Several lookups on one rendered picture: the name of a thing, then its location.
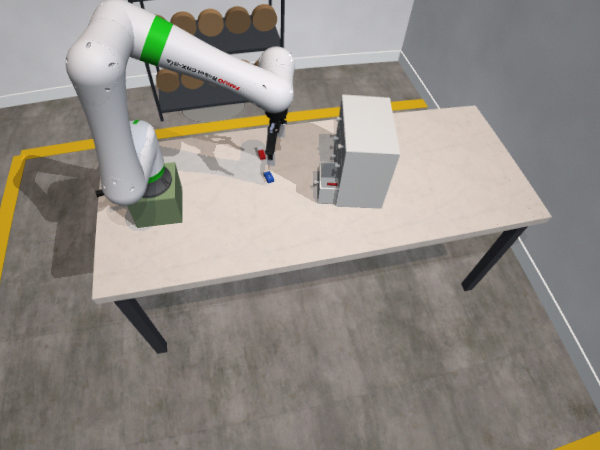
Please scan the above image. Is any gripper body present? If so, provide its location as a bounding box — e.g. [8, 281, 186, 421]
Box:
[265, 109, 288, 129]

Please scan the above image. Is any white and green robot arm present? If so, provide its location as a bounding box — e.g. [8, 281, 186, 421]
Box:
[66, 0, 295, 206]

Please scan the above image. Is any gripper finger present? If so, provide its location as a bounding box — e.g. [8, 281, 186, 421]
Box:
[265, 120, 281, 166]
[277, 117, 287, 138]

